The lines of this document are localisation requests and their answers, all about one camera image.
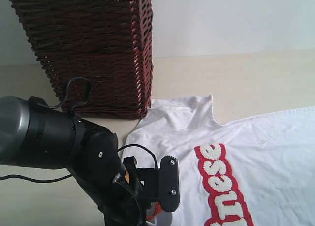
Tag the brown wicker basket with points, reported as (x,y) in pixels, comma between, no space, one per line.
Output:
(108,42)

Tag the white t-shirt red lettering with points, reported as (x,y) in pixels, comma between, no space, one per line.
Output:
(256,171)

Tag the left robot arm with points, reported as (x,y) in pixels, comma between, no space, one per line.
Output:
(36,136)

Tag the orange clothing tag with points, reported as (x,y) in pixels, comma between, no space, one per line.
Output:
(157,210)

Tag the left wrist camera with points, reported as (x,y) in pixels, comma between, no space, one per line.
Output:
(160,184)

